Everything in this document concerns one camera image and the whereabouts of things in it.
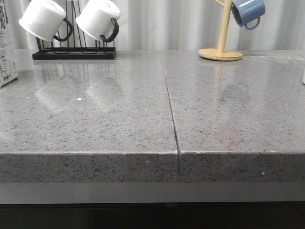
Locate white blue milk carton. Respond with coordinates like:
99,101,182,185
0,0,18,87

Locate cream HOME mug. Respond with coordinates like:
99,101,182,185
302,69,305,85

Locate wooden mug tree stand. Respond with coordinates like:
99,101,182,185
198,0,243,61

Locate right white enamel mug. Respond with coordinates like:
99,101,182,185
76,0,121,43

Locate white enamel mug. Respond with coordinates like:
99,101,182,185
76,0,121,43
19,0,73,42

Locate blue mug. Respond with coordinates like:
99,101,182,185
231,0,265,30

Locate left white enamel mug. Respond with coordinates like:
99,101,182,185
19,0,73,42

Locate black wire mug rack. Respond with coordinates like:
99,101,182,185
32,0,116,60

